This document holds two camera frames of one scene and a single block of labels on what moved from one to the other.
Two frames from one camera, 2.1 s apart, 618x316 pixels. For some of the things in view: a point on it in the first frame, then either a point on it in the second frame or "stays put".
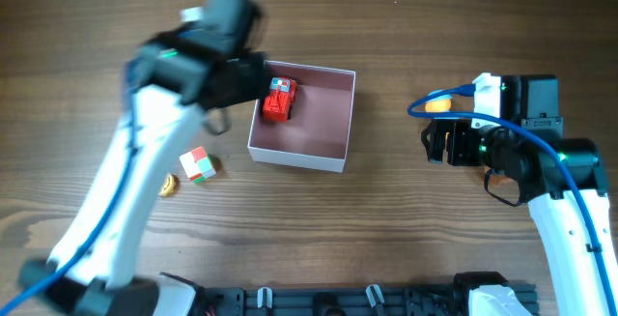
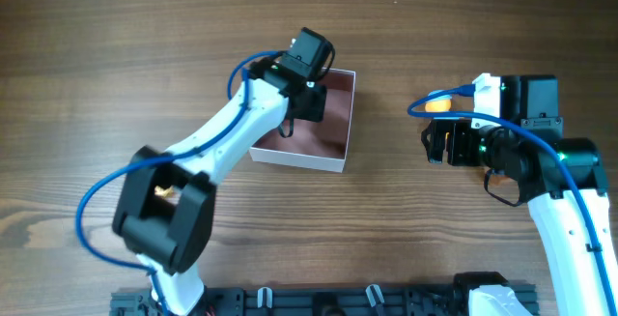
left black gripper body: x=256 y=82 -> x=311 y=106
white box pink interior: x=317 y=135 stays put
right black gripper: x=457 y=142 stays put
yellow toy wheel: x=168 y=186 stays put
